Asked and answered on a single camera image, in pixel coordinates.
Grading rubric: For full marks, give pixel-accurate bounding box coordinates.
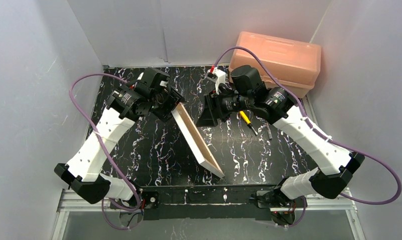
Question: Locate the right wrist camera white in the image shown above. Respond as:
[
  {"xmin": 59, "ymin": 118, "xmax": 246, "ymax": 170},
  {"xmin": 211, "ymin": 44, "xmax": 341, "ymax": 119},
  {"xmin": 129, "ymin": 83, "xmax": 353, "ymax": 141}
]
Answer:
[{"xmin": 207, "ymin": 68, "xmax": 226, "ymax": 94}]

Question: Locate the yellow handled screwdriver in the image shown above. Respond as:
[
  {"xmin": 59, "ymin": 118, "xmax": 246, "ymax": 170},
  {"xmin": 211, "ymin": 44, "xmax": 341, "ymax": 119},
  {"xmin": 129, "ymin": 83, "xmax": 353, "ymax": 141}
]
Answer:
[{"xmin": 239, "ymin": 111, "xmax": 258, "ymax": 136}]

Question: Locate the pink plastic storage box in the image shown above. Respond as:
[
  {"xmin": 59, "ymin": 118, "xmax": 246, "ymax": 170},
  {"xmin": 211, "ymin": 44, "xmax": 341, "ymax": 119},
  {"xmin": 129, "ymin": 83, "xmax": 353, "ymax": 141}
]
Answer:
[{"xmin": 237, "ymin": 31, "xmax": 322, "ymax": 99}]

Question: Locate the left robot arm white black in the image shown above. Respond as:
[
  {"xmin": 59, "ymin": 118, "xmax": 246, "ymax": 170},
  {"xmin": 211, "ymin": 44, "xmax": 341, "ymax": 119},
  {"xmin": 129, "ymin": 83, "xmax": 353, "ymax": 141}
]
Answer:
[{"xmin": 54, "ymin": 67, "xmax": 184, "ymax": 205}]

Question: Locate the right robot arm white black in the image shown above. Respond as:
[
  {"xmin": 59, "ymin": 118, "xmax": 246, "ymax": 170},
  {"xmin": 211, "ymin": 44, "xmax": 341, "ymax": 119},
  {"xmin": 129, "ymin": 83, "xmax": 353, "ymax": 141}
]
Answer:
[{"xmin": 196, "ymin": 65, "xmax": 364, "ymax": 202}]

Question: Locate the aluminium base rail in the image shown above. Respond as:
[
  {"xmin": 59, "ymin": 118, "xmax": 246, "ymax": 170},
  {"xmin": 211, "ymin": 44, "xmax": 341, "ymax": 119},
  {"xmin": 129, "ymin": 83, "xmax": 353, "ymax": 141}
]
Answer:
[{"xmin": 57, "ymin": 189, "xmax": 357, "ymax": 213}]

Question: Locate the white wooden photo frame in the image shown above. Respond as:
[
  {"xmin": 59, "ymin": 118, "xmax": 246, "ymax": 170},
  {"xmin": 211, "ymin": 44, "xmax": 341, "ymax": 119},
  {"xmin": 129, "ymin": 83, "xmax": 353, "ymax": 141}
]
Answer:
[{"xmin": 171, "ymin": 103, "xmax": 225, "ymax": 178}]

